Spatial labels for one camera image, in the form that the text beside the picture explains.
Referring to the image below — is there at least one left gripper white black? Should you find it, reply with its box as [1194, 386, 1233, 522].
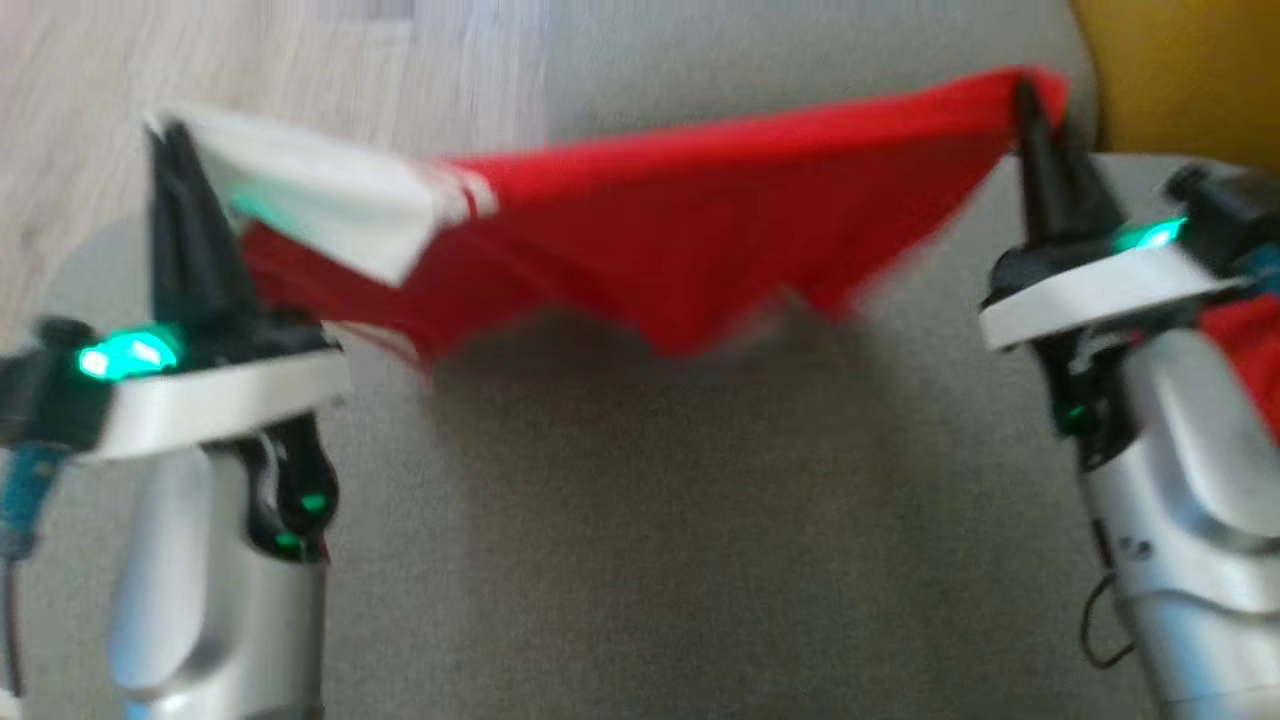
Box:
[95, 121, 352, 562]

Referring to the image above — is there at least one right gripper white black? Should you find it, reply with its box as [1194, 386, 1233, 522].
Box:
[977, 79, 1252, 472]

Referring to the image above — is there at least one wide yellow sofa back cushion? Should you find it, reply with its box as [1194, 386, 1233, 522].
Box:
[1070, 0, 1280, 177]

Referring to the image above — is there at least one long grey sofa seat cushion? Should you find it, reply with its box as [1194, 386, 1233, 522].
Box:
[544, 0, 1101, 153]

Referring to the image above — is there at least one wide grey sofa ottoman cushion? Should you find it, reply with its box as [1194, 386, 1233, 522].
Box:
[0, 150, 1280, 720]

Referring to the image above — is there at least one right teal camera cable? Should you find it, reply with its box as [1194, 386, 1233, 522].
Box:
[1240, 245, 1280, 293]

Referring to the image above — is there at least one teal camera cable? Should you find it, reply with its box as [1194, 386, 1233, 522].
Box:
[1240, 245, 1280, 293]
[0, 440, 72, 701]

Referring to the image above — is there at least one left teal camera cable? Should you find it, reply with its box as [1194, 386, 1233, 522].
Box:
[0, 440, 72, 701]

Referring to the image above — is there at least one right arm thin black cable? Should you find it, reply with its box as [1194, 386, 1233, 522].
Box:
[1079, 570, 1142, 670]

